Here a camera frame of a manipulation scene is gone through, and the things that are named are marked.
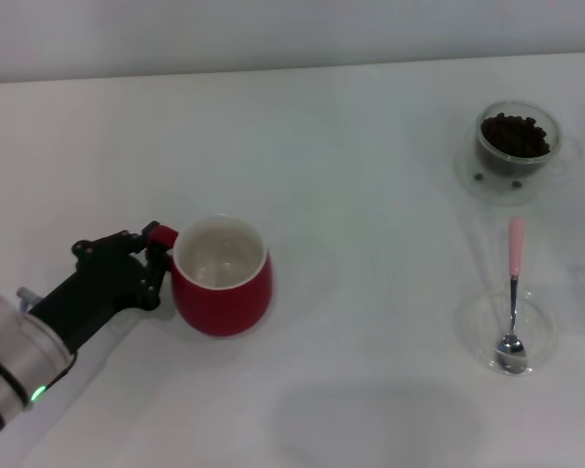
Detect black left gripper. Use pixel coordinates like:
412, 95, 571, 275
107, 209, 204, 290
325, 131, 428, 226
28, 221, 170, 352

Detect red ceramic mug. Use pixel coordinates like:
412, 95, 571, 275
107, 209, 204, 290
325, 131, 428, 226
150, 214, 277, 337

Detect pink handled metal spoon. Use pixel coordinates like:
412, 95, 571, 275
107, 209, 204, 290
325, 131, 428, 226
495, 216, 527, 375

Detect glass saucer with loose beans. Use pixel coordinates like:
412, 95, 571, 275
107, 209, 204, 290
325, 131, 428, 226
452, 130, 574, 206

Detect coffee bean heap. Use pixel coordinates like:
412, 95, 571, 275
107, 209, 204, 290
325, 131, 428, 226
477, 112, 551, 175

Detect clear glass cup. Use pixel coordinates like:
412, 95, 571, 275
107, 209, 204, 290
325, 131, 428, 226
475, 99, 585, 177

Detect empty clear glass saucer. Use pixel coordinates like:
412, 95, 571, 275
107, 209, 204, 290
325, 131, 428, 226
455, 290, 560, 376

